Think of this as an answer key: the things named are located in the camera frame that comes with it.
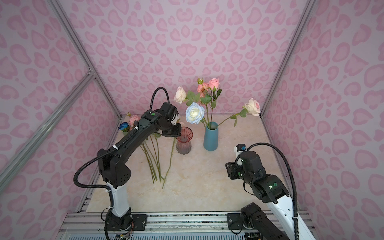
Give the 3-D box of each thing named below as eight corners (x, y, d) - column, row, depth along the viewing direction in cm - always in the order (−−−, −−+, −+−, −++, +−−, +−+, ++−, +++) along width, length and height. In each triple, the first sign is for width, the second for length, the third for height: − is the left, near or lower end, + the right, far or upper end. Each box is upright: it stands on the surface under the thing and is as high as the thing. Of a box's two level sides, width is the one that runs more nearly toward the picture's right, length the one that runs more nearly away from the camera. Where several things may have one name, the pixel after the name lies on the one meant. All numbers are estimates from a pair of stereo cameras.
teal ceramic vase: (210, 154, 100) (212, 135, 84) (202, 147, 103) (203, 128, 88) (219, 146, 103) (223, 127, 87) (211, 140, 107) (214, 120, 91)
